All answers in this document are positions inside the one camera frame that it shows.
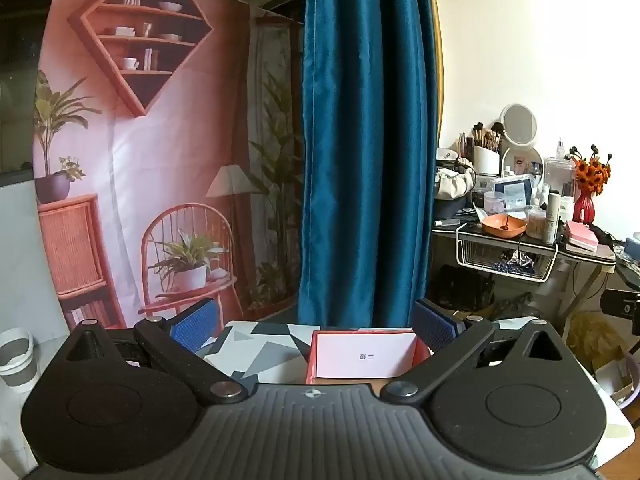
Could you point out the white spray bottle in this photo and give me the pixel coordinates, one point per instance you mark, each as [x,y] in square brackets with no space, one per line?
[552,215]

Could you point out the white vanity desk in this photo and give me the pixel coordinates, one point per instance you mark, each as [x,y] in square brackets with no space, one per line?
[575,285]

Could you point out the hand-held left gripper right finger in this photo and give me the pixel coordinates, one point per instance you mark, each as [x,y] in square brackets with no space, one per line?
[435,327]

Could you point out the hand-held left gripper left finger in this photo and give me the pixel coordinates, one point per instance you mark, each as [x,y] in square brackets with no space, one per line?
[195,325]

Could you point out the red vase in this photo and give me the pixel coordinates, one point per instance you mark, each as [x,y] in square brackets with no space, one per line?
[583,209]

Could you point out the orange bowl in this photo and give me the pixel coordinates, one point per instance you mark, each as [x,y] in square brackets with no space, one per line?
[500,225]

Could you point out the blue and white box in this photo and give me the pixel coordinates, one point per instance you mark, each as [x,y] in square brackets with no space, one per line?
[512,192]

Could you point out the dark window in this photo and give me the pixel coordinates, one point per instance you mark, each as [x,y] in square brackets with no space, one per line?
[20,85]

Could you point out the printed room scene backdrop cloth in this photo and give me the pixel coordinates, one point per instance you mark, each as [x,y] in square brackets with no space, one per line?
[150,160]

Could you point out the yellow fluffy duster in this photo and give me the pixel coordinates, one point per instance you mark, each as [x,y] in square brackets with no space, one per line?
[595,335]

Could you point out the orange artificial flowers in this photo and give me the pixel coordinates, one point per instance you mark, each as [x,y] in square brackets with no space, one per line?
[592,172]

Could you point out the red cardboard box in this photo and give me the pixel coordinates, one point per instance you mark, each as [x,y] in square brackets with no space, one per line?
[365,355]

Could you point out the black bag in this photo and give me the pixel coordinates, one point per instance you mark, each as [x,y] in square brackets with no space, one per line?
[460,287]

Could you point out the white and grey bucket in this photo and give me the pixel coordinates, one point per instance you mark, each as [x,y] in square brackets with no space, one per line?
[17,360]

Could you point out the pink box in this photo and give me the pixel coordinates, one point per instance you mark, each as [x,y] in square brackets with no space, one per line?
[582,235]

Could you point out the round white vanity mirror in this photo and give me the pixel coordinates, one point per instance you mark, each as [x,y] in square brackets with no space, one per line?
[519,122]

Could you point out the bunch of makeup brushes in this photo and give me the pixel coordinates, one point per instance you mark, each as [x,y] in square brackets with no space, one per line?
[485,136]

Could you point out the blue patterned cloth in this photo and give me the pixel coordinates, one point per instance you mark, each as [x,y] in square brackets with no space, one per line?
[515,262]

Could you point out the white makeup brush holder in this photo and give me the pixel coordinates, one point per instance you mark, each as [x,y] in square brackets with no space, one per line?
[486,162]

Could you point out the blue curtain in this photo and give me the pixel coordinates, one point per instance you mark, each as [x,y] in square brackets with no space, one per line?
[365,135]

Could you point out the clear acrylic organizer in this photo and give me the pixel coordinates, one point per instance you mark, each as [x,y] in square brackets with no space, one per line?
[559,175]

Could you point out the black camera device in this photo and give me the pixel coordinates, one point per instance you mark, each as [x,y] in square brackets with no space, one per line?
[620,302]

